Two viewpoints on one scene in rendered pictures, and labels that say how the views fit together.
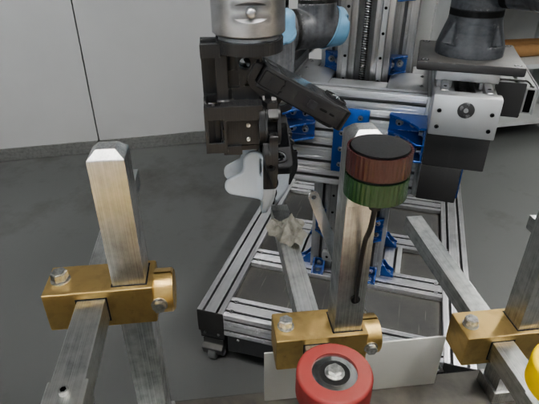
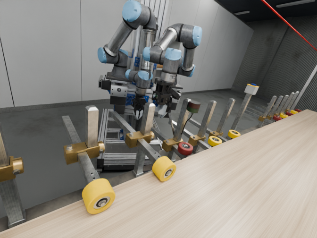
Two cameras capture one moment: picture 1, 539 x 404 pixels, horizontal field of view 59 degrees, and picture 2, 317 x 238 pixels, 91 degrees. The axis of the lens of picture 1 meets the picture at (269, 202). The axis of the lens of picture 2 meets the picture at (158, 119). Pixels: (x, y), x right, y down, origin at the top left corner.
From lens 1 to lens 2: 0.52 m
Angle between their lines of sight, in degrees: 32
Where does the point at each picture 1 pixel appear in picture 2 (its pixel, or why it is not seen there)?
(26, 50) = not seen: outside the picture
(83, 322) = (144, 142)
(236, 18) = (170, 78)
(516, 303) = (200, 132)
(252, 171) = (163, 108)
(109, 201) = (150, 114)
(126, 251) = (149, 126)
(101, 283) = (140, 135)
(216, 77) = (162, 89)
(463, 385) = not seen: hidden behind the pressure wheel
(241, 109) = (167, 95)
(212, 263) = not seen: hidden behind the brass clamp
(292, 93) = (173, 92)
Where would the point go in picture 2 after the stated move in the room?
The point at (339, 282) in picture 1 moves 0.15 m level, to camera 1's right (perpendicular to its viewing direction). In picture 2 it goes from (179, 130) to (198, 128)
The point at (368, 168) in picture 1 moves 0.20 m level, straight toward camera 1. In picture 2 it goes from (196, 106) to (220, 125)
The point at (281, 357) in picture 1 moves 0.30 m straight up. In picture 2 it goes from (168, 148) to (181, 99)
